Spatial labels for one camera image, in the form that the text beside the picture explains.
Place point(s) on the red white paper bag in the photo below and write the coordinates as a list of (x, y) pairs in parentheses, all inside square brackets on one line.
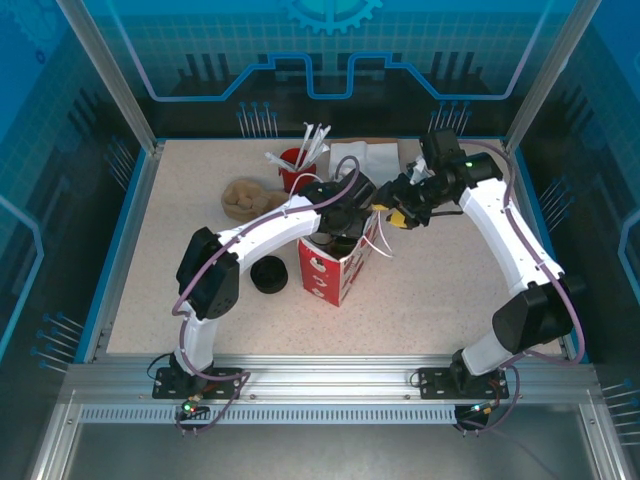
[(320, 275)]

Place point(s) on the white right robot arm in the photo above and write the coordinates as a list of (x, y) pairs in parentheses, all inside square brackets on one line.
[(520, 240)]

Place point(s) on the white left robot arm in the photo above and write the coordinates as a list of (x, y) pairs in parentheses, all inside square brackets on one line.
[(265, 227)]

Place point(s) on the white napkin stack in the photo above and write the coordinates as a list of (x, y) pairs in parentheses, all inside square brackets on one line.
[(347, 152)]

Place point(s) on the red metal bucket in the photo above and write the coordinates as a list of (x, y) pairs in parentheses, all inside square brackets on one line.
[(289, 177)]

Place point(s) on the white wrapped straw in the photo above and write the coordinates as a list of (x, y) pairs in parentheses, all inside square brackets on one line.
[(304, 142), (281, 165), (322, 136), (312, 140), (277, 160), (322, 151)]

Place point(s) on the brown pulp cup carrier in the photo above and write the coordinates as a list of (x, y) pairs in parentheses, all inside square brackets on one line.
[(245, 200)]

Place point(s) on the small LED connector board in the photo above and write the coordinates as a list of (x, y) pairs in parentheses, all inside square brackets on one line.
[(190, 409), (477, 410)]

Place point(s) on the aluminium frame post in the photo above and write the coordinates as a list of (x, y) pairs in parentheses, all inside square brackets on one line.
[(122, 85), (544, 75)]

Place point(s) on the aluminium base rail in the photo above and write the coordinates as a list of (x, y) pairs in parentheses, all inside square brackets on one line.
[(325, 375)]

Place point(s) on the aluminium side rail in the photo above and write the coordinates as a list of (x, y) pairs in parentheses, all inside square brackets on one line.
[(126, 250)]

